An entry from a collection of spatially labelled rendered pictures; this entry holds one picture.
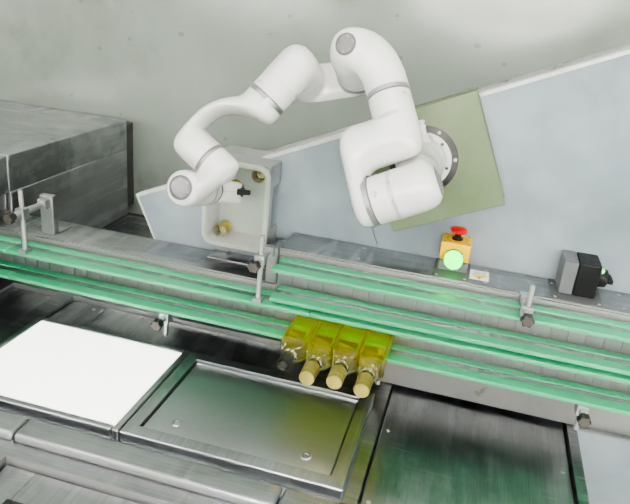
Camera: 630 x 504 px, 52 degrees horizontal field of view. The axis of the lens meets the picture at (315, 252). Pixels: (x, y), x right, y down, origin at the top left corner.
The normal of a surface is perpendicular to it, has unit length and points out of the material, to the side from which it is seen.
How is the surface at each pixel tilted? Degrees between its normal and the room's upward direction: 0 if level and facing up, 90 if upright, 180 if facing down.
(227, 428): 91
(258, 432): 91
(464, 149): 2
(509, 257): 0
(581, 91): 0
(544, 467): 90
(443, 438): 89
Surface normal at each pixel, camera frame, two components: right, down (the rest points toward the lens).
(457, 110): -0.23, 0.33
